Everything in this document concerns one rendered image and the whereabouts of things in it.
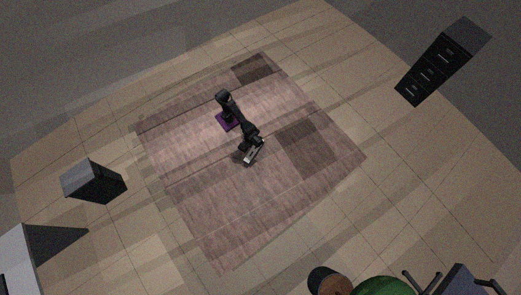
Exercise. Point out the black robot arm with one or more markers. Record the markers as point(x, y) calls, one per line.
point(229, 109)

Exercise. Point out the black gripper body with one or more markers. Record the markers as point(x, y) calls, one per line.
point(244, 146)

